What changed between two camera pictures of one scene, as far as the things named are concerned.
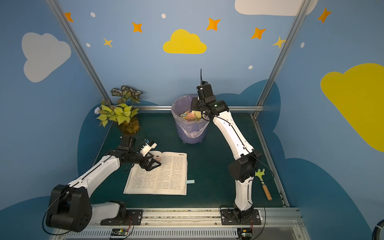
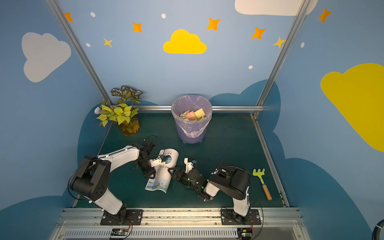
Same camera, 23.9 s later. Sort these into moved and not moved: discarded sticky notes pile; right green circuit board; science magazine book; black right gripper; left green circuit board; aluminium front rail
Moved: black right gripper; science magazine book
Not moved: discarded sticky notes pile; aluminium front rail; left green circuit board; right green circuit board
